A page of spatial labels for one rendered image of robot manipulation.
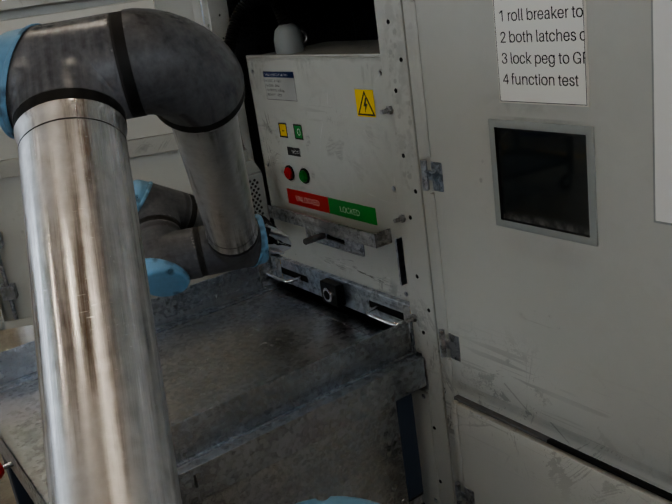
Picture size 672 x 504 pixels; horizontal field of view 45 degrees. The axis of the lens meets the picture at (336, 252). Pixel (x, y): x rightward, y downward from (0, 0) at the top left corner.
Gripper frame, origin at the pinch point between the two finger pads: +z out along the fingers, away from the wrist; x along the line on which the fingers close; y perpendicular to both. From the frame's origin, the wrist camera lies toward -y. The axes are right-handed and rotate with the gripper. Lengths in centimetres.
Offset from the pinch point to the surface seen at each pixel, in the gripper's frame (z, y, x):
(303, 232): 8.7, -6.6, 3.4
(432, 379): 14.9, 37.7, -15.7
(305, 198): 4.4, -3.4, 10.6
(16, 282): -33, -57, -28
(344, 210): 4.7, 10.8, 10.1
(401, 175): -4.4, 35.5, 17.8
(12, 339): 42, -279, -93
